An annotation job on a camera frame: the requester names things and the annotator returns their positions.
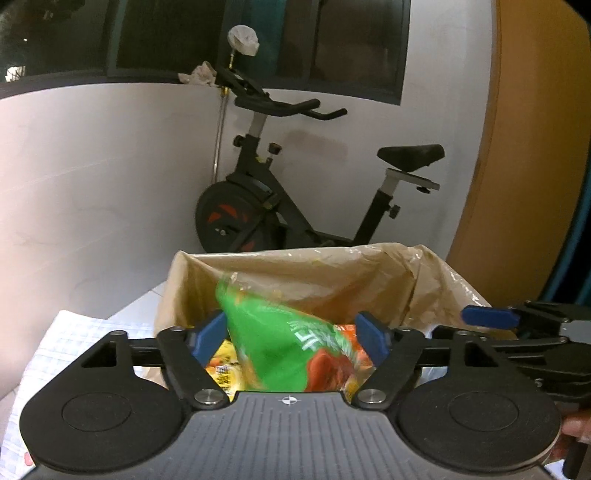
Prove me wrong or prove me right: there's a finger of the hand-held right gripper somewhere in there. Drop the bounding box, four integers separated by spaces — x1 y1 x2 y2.
461 299 591 327
431 325 570 355

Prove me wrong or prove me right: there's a white plastic bag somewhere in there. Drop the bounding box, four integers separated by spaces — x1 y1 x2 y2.
228 25 260 57

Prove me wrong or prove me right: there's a metal pole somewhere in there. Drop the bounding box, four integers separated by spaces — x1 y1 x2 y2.
212 50 237 186

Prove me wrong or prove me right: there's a person's right hand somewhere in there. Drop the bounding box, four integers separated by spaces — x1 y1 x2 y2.
550 410 591 463

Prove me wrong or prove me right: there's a bright green snack packet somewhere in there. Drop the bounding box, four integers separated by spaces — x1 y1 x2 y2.
215 272 376 402

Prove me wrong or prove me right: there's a cardboard box with plastic liner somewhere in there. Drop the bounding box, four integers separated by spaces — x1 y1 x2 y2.
152 242 514 402

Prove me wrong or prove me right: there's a yellow snack packet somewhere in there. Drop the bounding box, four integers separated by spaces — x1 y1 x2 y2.
205 339 246 402

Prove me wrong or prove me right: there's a dark window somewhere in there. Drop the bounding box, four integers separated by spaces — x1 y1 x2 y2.
0 0 413 106

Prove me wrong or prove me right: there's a crumpled white rag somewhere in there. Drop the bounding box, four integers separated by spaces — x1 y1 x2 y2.
178 61 219 88

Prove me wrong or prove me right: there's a wooden panel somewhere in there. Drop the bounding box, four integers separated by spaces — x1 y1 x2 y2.
445 0 591 306

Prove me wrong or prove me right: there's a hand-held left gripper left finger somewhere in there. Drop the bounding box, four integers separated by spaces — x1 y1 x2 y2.
81 310 230 410

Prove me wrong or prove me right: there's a checked white blanket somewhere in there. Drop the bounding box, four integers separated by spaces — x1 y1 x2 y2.
0 310 163 480

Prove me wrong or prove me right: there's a black exercise bike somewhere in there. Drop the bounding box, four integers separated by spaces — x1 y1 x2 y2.
194 65 446 256

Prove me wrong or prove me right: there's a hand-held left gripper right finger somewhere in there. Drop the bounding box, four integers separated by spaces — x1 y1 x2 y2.
353 311 504 410

